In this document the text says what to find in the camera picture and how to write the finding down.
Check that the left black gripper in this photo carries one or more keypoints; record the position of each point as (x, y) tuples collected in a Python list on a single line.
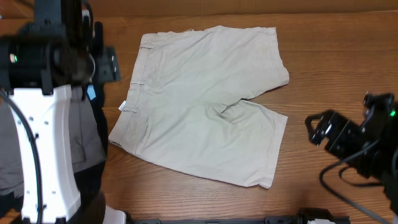
[(109, 70)]

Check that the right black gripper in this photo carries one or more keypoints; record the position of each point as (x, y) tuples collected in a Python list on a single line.
[(346, 131)]

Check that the beige khaki shorts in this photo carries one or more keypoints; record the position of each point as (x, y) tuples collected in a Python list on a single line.
[(190, 104)]

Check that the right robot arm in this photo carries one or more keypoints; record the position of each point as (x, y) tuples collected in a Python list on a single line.
[(369, 147)]

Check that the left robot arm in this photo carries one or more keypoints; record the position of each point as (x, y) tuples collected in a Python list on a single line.
[(40, 65)]

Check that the grey folded garment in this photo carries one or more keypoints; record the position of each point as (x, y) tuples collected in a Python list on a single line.
[(88, 154)]

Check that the black garment with blue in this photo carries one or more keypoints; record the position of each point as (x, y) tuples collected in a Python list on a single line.
[(9, 201)]

